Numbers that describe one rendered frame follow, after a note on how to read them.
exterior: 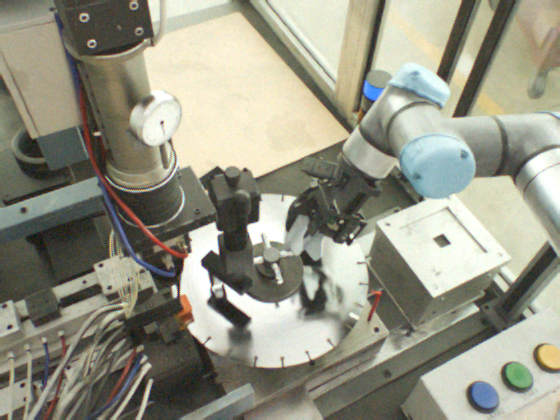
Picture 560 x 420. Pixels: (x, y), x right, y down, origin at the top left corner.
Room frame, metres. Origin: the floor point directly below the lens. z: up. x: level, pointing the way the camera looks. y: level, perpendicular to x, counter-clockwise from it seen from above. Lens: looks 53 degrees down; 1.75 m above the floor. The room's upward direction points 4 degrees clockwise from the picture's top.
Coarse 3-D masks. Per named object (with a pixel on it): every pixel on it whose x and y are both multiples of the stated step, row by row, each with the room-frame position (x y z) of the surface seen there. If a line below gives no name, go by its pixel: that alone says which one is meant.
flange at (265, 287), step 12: (288, 264) 0.47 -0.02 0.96; (300, 264) 0.47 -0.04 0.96; (252, 276) 0.44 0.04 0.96; (264, 276) 0.44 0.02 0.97; (288, 276) 0.45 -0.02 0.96; (300, 276) 0.45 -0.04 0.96; (252, 288) 0.42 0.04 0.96; (264, 288) 0.42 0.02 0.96; (276, 288) 0.42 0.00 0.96; (288, 288) 0.43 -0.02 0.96; (264, 300) 0.41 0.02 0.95; (276, 300) 0.41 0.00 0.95
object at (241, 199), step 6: (240, 192) 0.37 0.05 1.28; (246, 192) 0.37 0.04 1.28; (234, 198) 0.36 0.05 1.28; (240, 198) 0.36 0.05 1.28; (246, 198) 0.36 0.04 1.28; (234, 204) 0.36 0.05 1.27; (240, 204) 0.36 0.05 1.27; (246, 204) 0.36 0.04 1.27; (234, 210) 0.36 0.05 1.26; (240, 210) 0.36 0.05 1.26; (246, 210) 0.36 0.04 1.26; (240, 216) 0.36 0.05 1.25; (246, 216) 0.36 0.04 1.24; (240, 222) 0.36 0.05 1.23; (246, 222) 0.36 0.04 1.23; (240, 228) 0.36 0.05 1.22; (246, 228) 0.36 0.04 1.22; (240, 234) 0.36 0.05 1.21; (246, 234) 0.36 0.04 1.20
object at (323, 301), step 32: (256, 224) 0.55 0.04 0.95; (192, 256) 0.48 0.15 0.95; (352, 256) 0.50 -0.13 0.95; (192, 288) 0.42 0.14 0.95; (224, 288) 0.42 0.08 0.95; (320, 288) 0.44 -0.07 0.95; (352, 288) 0.44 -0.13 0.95; (224, 320) 0.37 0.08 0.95; (256, 320) 0.37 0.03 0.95; (288, 320) 0.37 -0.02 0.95; (320, 320) 0.38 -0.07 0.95; (352, 320) 0.38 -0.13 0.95; (224, 352) 0.31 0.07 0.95; (256, 352) 0.32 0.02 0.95; (288, 352) 0.32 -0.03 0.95; (320, 352) 0.33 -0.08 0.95
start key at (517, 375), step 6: (510, 366) 0.34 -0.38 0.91; (516, 366) 0.34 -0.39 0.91; (522, 366) 0.35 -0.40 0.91; (504, 372) 0.34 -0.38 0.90; (510, 372) 0.33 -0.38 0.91; (516, 372) 0.33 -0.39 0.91; (522, 372) 0.34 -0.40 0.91; (528, 372) 0.34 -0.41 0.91; (510, 378) 0.32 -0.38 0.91; (516, 378) 0.32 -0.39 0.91; (522, 378) 0.33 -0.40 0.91; (528, 378) 0.33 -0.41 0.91; (510, 384) 0.32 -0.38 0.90; (516, 384) 0.32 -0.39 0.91; (522, 384) 0.32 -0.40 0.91; (528, 384) 0.32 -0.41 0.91
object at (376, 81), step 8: (376, 72) 0.74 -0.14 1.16; (384, 72) 0.74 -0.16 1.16; (368, 80) 0.71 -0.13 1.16; (376, 80) 0.72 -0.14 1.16; (384, 80) 0.72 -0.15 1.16; (368, 88) 0.71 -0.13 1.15; (376, 88) 0.70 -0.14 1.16; (384, 88) 0.70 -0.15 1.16; (368, 96) 0.71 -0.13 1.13; (376, 96) 0.70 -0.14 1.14
